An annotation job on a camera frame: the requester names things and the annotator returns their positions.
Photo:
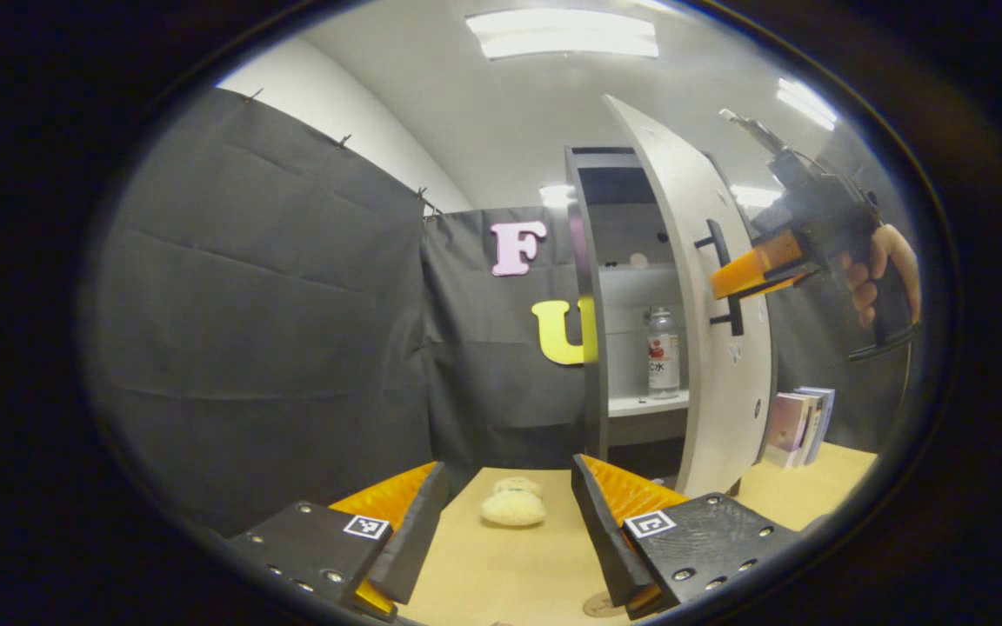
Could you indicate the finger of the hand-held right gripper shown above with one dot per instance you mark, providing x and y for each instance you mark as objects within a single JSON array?
[{"x": 758, "y": 265}]

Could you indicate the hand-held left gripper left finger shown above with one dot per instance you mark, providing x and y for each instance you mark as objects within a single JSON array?
[{"x": 418, "y": 530}]

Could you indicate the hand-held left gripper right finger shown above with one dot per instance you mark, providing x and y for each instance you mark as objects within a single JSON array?
[{"x": 601, "y": 530}]

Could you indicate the round brown coaster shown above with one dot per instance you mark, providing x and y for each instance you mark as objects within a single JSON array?
[{"x": 597, "y": 605}]

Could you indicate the clear plastic bottle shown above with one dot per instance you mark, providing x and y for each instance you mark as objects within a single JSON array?
[{"x": 663, "y": 365}]

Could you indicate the white cabinet door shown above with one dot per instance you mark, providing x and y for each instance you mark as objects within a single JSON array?
[{"x": 710, "y": 409}]

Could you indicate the ceiling light panel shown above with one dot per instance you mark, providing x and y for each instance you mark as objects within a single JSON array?
[
  {"x": 556, "y": 195},
  {"x": 807, "y": 103},
  {"x": 755, "y": 196},
  {"x": 562, "y": 33}
]

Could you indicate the cream plush toy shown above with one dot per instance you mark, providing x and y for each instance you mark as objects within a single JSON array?
[{"x": 514, "y": 509}]

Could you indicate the light blue book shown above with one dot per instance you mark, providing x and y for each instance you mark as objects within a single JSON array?
[{"x": 827, "y": 413}]

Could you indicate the pale purple book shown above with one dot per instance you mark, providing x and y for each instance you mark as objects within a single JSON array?
[{"x": 786, "y": 426}]

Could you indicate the white book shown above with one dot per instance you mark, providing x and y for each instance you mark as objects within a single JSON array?
[{"x": 814, "y": 426}]

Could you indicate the black backdrop cloth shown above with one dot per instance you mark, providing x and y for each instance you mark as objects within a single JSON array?
[{"x": 249, "y": 330}]

